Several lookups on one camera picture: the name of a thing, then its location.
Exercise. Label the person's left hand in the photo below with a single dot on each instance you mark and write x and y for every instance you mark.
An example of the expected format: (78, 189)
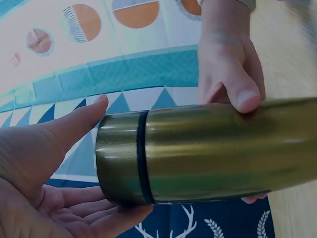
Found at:
(27, 173)

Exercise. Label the person's right hand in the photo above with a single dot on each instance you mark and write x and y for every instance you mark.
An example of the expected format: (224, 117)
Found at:
(223, 54)

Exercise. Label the person's left fingers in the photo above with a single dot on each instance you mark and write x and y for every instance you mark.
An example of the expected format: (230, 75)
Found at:
(94, 213)

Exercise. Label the person's right fingers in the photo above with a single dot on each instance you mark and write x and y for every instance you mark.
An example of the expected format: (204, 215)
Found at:
(254, 199)

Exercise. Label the person's right thumb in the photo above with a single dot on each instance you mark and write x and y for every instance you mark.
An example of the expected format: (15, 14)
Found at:
(246, 91)

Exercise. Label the person's left thumb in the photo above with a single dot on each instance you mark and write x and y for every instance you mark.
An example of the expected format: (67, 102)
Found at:
(74, 129)

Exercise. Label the gold metal thermos flask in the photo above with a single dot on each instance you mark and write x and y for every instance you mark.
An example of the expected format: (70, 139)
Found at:
(198, 153)

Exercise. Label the person's right forearm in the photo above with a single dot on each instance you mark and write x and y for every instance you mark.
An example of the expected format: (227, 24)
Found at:
(237, 3)

